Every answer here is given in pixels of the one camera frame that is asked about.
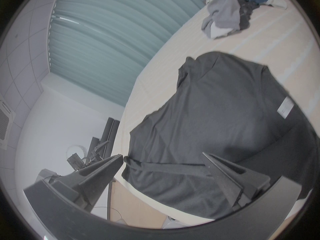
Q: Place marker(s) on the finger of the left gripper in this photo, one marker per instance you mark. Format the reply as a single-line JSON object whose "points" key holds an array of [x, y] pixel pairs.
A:
{"points": [[102, 146]]}

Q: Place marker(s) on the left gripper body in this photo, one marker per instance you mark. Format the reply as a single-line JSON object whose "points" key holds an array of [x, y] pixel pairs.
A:
{"points": [[92, 160]]}

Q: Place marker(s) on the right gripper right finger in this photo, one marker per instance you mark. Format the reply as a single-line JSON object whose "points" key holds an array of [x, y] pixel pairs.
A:
{"points": [[227, 181]]}

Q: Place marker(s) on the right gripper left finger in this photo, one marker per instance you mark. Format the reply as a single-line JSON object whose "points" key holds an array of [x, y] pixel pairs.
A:
{"points": [[95, 181]]}

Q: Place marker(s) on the black T-shirt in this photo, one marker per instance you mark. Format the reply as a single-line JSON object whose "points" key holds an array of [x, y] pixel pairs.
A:
{"points": [[212, 121]]}

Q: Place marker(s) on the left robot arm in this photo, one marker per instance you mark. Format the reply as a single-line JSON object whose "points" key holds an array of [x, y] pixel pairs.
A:
{"points": [[75, 162]]}

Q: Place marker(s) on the bed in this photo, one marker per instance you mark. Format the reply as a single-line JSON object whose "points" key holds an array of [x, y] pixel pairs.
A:
{"points": [[295, 49]]}

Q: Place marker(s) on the pile of clothes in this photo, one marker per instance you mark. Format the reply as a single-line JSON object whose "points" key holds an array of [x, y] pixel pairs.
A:
{"points": [[225, 16]]}

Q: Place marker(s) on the black dressing table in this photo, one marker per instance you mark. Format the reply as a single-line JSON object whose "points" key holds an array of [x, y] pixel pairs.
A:
{"points": [[93, 145]]}

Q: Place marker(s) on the black chest of drawers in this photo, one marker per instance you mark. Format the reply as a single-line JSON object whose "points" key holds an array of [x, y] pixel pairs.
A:
{"points": [[110, 134]]}

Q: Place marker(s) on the round white mirror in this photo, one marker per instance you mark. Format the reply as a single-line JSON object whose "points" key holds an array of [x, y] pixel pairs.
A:
{"points": [[75, 150]]}

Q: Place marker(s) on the blue-green curtain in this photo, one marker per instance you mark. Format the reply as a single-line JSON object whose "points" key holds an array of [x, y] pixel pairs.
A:
{"points": [[87, 66], [125, 4]]}

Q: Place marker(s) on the white ceiling air conditioner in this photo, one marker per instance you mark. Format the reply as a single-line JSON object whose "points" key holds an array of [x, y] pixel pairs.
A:
{"points": [[6, 126]]}

